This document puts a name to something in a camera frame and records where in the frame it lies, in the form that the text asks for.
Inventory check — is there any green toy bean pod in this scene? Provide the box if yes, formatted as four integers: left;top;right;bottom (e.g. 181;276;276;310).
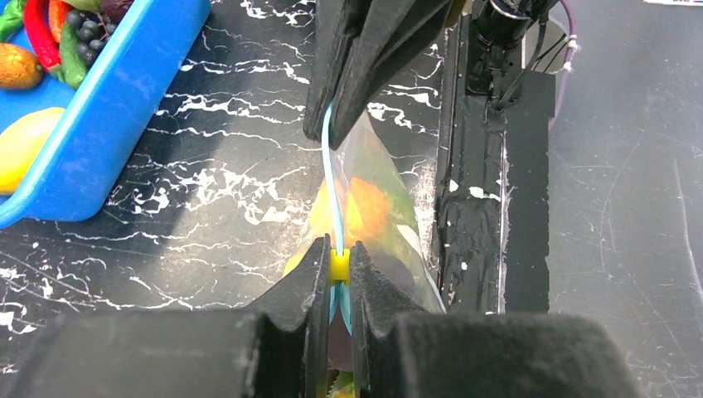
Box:
59;22;89;90

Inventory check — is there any yellow toy mango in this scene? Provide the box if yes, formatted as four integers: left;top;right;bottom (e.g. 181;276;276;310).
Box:
1;107;65;196

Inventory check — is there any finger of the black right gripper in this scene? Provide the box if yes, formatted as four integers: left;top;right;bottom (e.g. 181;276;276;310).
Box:
330;1;453;149
303;0;363;140

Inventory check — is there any small orange toy fruit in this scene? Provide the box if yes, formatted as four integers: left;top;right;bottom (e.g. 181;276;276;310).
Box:
345;177;390;244

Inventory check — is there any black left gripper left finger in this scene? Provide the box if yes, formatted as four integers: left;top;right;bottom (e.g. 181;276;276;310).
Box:
5;236;331;397

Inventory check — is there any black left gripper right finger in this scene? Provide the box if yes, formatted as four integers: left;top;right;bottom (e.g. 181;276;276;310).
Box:
350;243;640;397

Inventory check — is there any black toy grape bunch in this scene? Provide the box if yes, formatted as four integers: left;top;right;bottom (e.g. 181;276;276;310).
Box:
59;10;117;69

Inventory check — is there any dark red toy fruit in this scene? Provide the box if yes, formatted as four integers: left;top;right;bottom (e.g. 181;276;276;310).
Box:
100;0;133;24

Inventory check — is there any blue plastic bin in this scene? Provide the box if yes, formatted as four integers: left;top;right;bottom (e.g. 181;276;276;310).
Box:
1;1;211;226

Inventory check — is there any red toy chili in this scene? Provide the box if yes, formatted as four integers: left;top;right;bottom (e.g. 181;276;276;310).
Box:
23;0;63;77

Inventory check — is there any clear zip top bag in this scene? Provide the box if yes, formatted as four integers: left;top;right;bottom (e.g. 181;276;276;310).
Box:
283;111;446;397

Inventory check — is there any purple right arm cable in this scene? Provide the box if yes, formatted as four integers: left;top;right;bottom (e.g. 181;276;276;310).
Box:
549;0;579;130

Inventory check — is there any brown toy kiwi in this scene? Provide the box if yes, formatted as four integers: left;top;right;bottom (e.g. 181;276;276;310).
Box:
1;42;45;90

